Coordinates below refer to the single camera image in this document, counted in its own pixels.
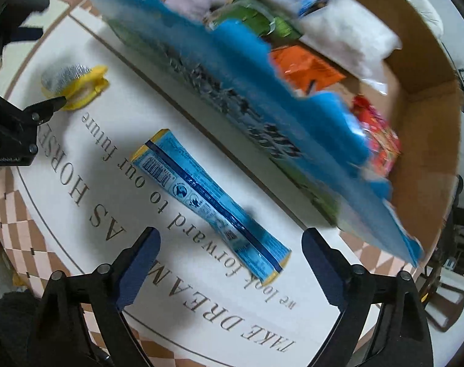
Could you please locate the yellow scrubber sponge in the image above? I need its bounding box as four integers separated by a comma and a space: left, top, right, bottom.
41, 64, 109, 111

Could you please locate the dark wooden chair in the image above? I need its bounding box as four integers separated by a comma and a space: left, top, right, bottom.
419, 176, 464, 332

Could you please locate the blue long snack pack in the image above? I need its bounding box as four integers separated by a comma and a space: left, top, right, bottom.
132, 128, 291, 284

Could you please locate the red snack bag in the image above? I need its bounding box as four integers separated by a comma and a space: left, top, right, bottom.
351, 95, 401, 177

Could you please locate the checkered round mat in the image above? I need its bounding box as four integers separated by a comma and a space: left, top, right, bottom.
0, 0, 425, 367

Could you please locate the brown cardboard box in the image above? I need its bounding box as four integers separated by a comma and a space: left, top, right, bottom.
91, 0, 462, 266

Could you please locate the white pillow pack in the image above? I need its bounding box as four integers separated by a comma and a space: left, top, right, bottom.
297, 0, 402, 95

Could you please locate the green wet wipes pack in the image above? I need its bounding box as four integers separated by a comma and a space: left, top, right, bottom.
204, 0, 302, 48

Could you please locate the orange snack bag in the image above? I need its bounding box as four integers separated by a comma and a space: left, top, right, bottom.
269, 45, 346, 96

